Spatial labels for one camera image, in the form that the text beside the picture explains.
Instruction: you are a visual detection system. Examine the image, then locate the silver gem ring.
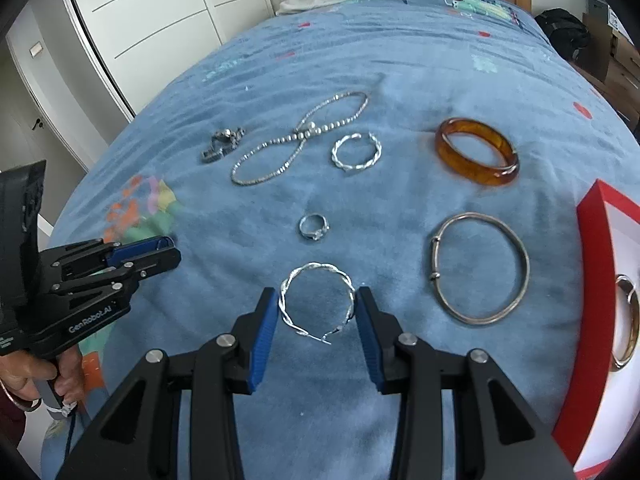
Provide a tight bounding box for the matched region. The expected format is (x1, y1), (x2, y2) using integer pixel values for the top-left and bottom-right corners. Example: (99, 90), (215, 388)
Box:
(298, 212), (330, 242)

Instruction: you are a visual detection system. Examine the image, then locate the red jewelry box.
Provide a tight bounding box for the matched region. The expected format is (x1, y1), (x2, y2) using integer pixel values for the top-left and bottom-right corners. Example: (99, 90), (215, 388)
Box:
(553, 179), (639, 465)

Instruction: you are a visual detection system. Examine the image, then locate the silver pendant charm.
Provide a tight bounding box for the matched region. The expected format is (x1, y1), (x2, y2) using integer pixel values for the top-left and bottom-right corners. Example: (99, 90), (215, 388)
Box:
(201, 128), (245, 164)

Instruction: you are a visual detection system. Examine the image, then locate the white sliding wardrobe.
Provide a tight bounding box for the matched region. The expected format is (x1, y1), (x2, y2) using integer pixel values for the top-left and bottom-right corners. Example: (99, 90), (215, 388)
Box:
(70, 0), (273, 114)

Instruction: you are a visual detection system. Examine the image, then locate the twisted silver hoop small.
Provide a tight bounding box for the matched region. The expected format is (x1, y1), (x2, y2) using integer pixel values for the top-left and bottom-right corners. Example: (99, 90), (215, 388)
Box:
(331, 132), (383, 174)

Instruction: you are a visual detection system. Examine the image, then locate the wooden drawer cabinet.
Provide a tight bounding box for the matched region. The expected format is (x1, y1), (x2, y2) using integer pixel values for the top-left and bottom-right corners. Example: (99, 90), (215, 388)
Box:
(575, 13), (639, 131)

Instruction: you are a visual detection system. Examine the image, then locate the blue cartoon bed sheet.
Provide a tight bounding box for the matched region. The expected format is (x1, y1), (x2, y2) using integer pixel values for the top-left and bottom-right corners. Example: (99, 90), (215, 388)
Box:
(41, 0), (639, 479)

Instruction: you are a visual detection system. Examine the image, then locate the amber bangle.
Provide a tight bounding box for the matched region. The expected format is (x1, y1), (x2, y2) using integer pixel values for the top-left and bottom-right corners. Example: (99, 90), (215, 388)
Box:
(435, 117), (521, 186)

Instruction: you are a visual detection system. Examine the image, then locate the pearl bead necklace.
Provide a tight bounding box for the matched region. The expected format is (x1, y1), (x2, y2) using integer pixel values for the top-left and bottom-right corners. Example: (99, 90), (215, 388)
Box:
(229, 90), (370, 188)

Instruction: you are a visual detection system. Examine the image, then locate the thin silver bangle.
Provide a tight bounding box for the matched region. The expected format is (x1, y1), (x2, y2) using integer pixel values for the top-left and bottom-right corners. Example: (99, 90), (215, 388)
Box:
(430, 211), (532, 327)

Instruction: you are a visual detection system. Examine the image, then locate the person's left hand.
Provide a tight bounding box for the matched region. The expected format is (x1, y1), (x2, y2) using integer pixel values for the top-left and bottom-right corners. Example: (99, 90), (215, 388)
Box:
(0, 346), (85, 411)

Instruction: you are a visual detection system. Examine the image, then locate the twisted silver hoop large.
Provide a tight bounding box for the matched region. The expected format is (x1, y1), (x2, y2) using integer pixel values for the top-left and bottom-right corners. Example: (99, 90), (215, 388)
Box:
(278, 261), (356, 346)

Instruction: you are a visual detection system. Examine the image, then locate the black backpack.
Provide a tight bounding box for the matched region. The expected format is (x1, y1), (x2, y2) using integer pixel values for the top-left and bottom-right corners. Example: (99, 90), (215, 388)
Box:
(535, 9), (591, 61)

